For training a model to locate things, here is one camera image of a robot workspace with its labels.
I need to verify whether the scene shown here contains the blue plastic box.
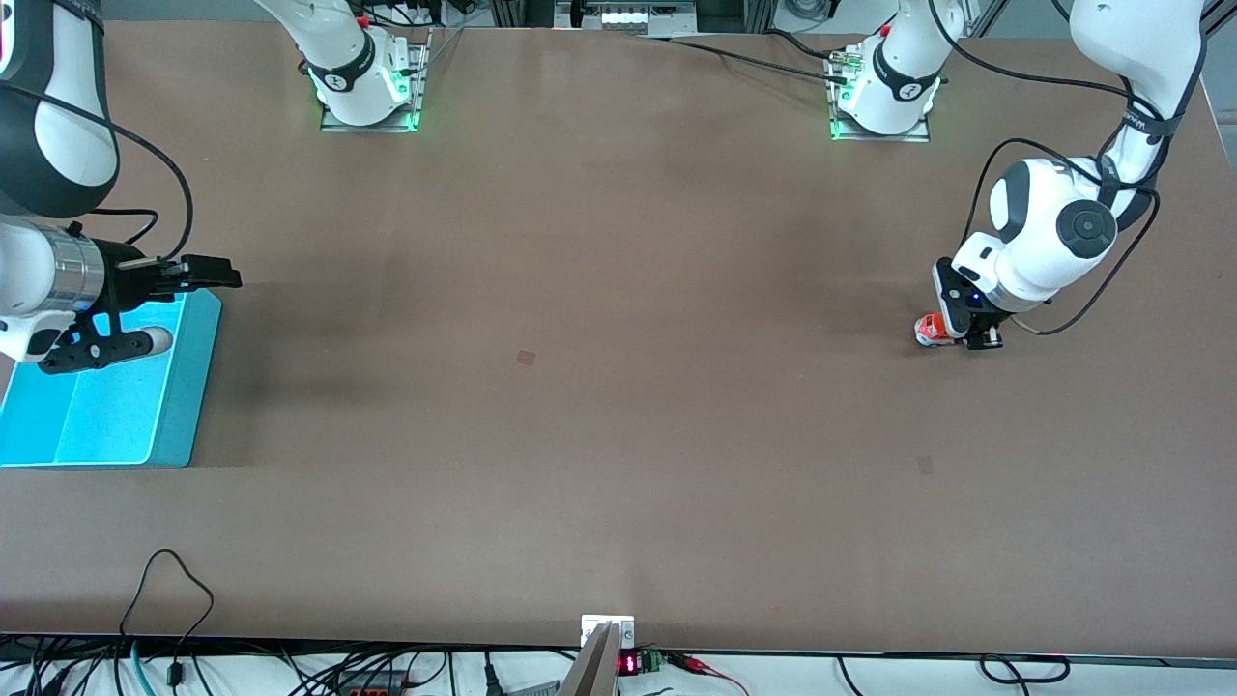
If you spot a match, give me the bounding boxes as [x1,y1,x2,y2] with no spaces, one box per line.
[0,288,223,469]

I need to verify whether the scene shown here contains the red clip lead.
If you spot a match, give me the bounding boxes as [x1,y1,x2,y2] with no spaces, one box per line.
[665,652,751,696]

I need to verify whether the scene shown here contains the orange power connector block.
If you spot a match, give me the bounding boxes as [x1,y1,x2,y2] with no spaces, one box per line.
[333,667,418,696]

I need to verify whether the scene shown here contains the bright lit background device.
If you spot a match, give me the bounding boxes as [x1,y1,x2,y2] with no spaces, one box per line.
[597,4,699,31]

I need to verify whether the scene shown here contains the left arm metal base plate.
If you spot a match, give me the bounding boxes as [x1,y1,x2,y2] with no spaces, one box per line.
[826,46,935,144]

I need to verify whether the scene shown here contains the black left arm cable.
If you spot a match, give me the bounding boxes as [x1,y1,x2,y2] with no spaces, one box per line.
[923,0,1209,338]

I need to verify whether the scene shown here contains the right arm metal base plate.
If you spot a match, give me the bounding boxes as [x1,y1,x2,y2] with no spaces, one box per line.
[319,27,432,134]

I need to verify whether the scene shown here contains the thin black looped cable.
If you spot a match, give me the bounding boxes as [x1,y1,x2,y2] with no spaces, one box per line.
[118,548,216,689]

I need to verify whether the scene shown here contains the short black table cable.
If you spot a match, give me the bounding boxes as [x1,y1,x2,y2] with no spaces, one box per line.
[762,28,848,62]

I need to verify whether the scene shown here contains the black coiled floor cable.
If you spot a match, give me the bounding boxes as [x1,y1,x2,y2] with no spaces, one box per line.
[976,654,1074,685]

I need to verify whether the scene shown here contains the long black table cable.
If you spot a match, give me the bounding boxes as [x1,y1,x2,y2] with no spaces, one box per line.
[638,33,853,88]

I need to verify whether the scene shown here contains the white camera bracket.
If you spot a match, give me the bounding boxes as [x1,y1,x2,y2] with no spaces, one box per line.
[581,614,637,650]

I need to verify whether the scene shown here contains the grey metal camera bar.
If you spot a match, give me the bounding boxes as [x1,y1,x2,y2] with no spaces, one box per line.
[559,623,620,696]

